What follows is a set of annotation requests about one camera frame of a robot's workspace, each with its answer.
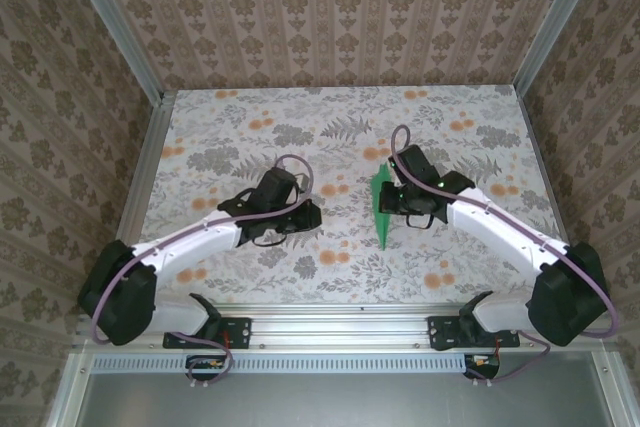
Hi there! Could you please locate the long aluminium frame rail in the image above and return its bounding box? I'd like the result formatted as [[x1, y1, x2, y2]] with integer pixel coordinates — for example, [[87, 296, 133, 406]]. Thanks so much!
[[72, 304, 621, 352]]

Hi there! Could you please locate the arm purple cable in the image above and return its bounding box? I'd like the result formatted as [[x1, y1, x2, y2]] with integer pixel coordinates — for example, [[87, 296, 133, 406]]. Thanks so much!
[[89, 153, 314, 391], [389, 124, 620, 388]]

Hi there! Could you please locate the white slotted cable duct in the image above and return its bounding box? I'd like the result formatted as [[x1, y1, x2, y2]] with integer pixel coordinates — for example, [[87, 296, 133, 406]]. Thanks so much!
[[92, 354, 471, 374]]

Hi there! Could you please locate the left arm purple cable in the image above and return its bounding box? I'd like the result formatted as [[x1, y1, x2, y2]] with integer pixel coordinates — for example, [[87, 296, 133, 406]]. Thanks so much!
[[89, 153, 314, 391]]

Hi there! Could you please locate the green paper sheet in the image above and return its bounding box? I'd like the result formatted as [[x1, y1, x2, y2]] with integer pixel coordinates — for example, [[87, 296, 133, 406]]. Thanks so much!
[[369, 161, 395, 252]]

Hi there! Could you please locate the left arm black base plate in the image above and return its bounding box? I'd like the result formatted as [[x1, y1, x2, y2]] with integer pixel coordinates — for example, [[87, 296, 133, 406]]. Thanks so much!
[[162, 315, 253, 350]]

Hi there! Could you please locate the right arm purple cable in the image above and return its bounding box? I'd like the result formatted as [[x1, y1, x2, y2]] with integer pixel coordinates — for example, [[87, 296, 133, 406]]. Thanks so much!
[[389, 124, 620, 388]]

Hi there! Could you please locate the thin black cable loop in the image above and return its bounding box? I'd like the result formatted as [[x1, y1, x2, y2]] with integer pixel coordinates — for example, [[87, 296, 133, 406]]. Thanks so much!
[[405, 211, 437, 231], [243, 226, 290, 249]]

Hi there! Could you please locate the black circuit board with wires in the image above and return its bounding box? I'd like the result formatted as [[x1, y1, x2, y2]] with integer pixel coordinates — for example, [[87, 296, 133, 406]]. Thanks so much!
[[185, 354, 227, 382], [463, 352, 502, 381]]

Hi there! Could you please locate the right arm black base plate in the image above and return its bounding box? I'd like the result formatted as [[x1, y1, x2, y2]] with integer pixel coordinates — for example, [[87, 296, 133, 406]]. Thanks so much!
[[428, 315, 521, 351]]

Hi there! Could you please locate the aluminium side rail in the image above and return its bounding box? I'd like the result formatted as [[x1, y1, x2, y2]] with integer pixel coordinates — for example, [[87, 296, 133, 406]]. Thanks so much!
[[97, 90, 176, 316], [513, 89, 590, 312]]

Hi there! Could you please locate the aluminium frame post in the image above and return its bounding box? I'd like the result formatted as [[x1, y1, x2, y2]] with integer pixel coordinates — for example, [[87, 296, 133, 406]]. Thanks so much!
[[63, 0, 167, 104], [513, 0, 610, 96]]

